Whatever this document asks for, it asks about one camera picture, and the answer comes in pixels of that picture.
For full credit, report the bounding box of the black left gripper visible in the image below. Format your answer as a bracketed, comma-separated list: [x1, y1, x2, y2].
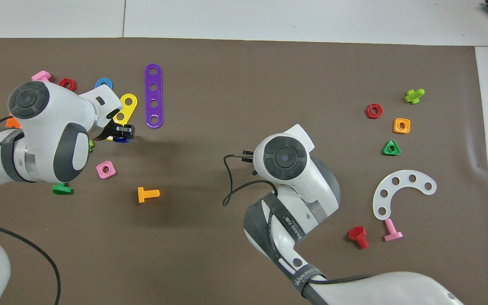
[107, 120, 136, 140]

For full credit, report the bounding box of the pink square plastic nut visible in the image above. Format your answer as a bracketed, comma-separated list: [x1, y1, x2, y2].
[96, 161, 116, 179]

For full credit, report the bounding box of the orange plastic screw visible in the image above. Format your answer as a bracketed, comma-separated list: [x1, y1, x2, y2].
[137, 187, 160, 203]

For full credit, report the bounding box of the red plastic screw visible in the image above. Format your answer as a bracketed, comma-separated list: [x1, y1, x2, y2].
[348, 226, 369, 250]

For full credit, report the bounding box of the green triangle plastic nut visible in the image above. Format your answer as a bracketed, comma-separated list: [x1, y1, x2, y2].
[382, 140, 401, 156]

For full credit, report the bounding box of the short pink plastic screw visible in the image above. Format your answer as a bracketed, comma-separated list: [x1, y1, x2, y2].
[383, 218, 403, 242]

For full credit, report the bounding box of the lime green plastic screw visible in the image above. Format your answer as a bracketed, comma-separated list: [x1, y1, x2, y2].
[404, 88, 425, 105]

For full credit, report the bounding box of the yellow three-hole plate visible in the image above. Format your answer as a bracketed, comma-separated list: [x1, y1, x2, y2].
[106, 93, 138, 141]

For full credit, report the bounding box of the purple four-hole plate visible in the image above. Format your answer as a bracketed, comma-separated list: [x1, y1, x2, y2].
[144, 64, 164, 129]

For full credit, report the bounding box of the brown table mat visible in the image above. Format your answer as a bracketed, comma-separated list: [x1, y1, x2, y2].
[0, 37, 488, 305]

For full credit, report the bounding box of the white curved perforated plate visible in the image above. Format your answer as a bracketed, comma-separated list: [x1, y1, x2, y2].
[372, 170, 437, 221]

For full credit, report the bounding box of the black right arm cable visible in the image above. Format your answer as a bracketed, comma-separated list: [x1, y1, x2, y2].
[222, 154, 374, 297]

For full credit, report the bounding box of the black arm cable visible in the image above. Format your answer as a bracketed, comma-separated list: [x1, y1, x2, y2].
[222, 154, 374, 297]
[0, 116, 61, 305]

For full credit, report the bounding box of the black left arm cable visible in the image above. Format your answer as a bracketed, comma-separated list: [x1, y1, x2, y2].
[0, 116, 61, 305]

